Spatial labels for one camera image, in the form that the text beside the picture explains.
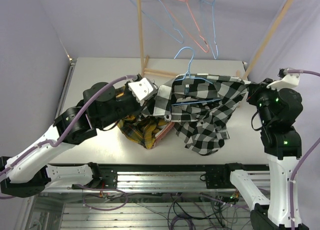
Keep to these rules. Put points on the wooden clothes rack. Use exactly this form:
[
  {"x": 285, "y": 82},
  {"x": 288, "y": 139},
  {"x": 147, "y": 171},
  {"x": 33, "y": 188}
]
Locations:
[{"x": 145, "y": 59}]

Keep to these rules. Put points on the pink hanger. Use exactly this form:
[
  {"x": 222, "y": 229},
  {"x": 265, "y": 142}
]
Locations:
[{"x": 182, "y": 14}]

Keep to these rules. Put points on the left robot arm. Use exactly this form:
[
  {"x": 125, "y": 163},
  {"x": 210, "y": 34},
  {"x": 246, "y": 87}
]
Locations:
[{"x": 30, "y": 172}]

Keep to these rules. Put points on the yellow plaid shirt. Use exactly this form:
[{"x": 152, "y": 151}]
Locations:
[{"x": 133, "y": 127}]

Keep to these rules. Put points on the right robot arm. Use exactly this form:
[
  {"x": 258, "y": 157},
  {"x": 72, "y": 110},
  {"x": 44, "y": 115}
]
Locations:
[{"x": 278, "y": 111}]

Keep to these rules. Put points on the blue hanger of checkered shirt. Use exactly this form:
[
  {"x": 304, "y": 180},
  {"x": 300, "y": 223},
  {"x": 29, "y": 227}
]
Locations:
[{"x": 190, "y": 72}]

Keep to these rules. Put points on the aluminium frame base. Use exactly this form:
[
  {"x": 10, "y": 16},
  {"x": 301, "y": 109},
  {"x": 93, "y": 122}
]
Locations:
[{"x": 155, "y": 177}]

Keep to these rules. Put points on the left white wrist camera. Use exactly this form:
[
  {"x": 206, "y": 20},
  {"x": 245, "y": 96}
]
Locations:
[{"x": 142, "y": 90}]

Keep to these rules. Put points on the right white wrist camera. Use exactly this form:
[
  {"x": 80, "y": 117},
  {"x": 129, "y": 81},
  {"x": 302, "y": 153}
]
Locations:
[{"x": 289, "y": 78}]

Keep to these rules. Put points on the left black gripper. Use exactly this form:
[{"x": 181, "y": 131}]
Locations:
[{"x": 137, "y": 106}]

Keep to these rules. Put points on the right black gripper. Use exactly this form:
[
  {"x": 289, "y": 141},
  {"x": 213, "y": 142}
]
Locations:
[{"x": 256, "y": 88}]

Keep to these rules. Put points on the pink plastic basket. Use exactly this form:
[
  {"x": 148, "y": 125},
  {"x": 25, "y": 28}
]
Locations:
[{"x": 154, "y": 134}]

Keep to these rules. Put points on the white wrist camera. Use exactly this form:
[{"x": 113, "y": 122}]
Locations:
[
  {"x": 142, "y": 90},
  {"x": 289, "y": 78}
]

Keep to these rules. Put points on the blue hanger of plaid shirt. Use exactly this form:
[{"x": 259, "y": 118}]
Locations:
[{"x": 210, "y": 31}]

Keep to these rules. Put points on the blue wire hanger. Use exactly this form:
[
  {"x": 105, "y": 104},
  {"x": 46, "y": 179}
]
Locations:
[{"x": 156, "y": 12}]

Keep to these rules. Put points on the black white checkered shirt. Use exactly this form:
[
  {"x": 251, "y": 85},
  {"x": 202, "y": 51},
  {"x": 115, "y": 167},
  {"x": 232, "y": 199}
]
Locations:
[{"x": 200, "y": 106}]

